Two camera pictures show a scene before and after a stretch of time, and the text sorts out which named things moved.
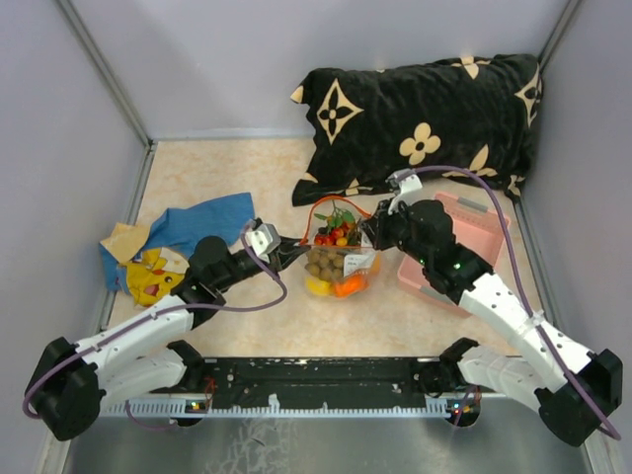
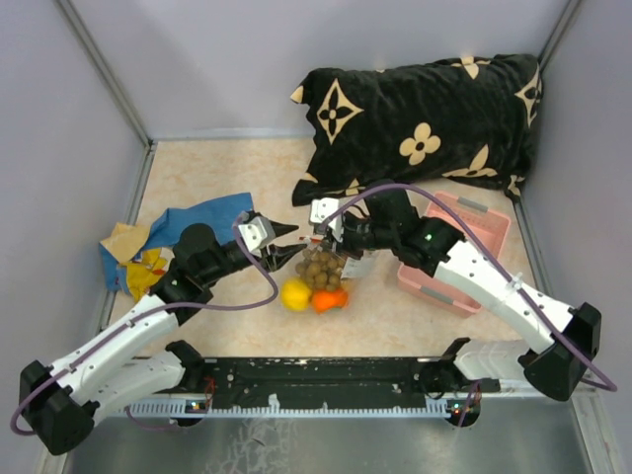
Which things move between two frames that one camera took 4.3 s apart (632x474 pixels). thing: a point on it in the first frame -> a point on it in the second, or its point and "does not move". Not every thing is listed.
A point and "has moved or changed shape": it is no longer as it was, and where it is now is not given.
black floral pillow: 475,118 does not move
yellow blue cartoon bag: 148,275 does not move
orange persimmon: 354,283 -> 324,300
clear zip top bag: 340,262 has moved or changed shape
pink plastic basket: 475,227 does not move
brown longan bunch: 327,265 does not move
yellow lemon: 319,287 -> 295,294
